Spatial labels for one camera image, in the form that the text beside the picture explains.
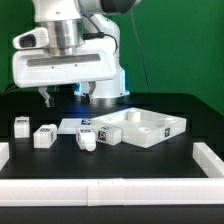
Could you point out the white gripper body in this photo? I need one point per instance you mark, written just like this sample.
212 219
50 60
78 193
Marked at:
35 68

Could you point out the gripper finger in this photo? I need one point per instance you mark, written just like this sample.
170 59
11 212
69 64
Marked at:
45 95
92 86

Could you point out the white square tabletop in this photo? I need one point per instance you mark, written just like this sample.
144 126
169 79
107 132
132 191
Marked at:
143 128

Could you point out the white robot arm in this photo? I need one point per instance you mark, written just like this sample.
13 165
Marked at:
73 43

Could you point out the white tag sheet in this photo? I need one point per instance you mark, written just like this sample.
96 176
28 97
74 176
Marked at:
69 125

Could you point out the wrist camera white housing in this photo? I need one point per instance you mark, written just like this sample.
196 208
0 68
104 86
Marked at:
33 39

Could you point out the white left fence rail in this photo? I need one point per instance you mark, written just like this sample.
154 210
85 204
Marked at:
4 154

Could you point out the white fence rail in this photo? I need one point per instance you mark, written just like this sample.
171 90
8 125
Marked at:
4 154
114 192
208 161

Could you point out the white front fence rail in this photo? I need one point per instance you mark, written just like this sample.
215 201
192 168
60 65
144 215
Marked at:
114 192

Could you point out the white right fence rail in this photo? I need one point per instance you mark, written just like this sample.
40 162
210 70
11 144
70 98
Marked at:
208 161

